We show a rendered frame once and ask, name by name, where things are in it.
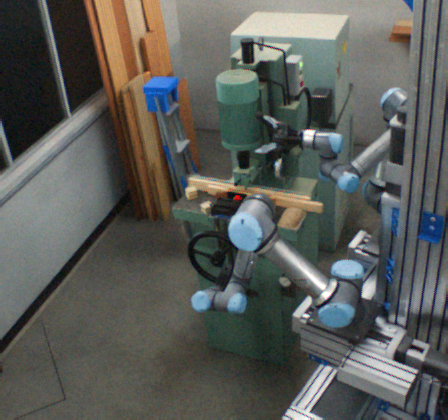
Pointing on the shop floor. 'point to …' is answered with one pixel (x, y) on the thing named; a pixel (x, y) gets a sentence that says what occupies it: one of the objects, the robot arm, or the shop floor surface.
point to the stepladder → (158, 98)
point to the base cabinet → (260, 307)
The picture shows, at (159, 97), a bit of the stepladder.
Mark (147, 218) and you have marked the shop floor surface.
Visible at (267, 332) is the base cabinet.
